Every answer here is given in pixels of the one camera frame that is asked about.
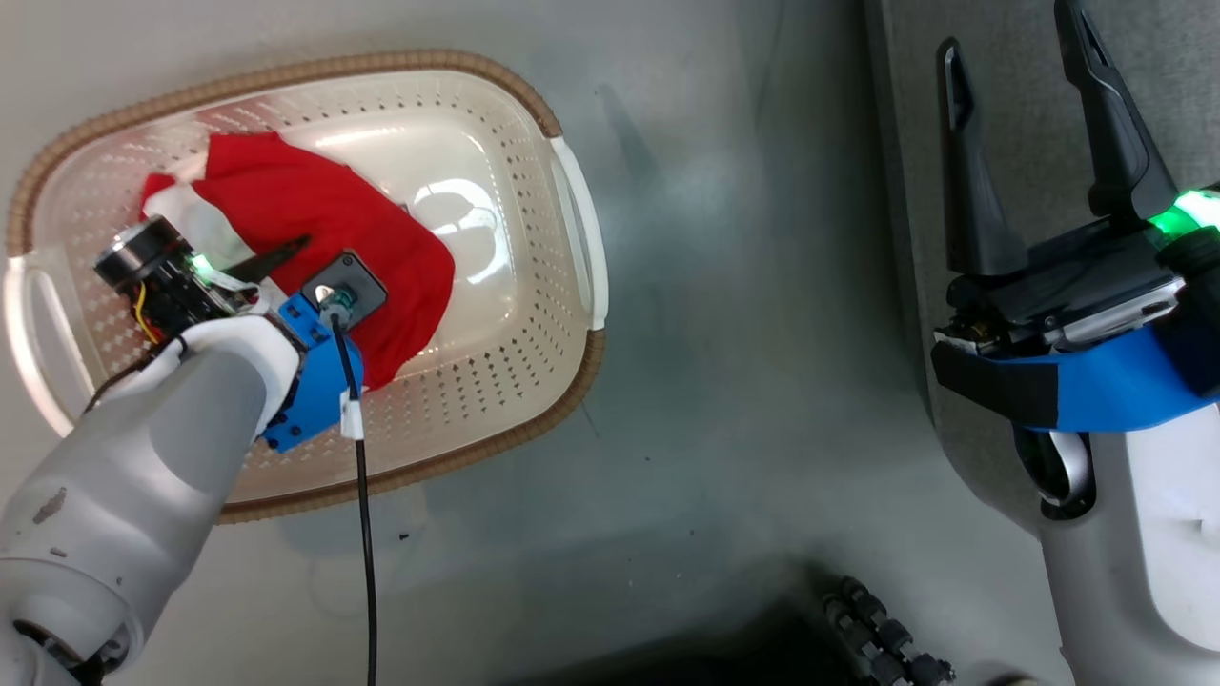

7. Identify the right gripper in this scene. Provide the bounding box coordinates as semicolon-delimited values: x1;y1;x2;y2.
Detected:
934;0;1220;355

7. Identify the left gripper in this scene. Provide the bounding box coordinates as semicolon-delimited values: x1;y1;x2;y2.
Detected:
92;214;313;346

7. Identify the red and white garment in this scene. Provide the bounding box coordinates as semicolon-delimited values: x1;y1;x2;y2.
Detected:
140;131;457;392

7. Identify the beige perforated laundry basket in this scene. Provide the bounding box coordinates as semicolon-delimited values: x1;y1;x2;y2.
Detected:
0;50;611;526

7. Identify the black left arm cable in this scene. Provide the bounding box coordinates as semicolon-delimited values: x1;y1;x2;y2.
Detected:
327;307;380;686

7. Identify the black cable chain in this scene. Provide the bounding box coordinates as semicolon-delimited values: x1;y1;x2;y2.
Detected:
822;575;958;686

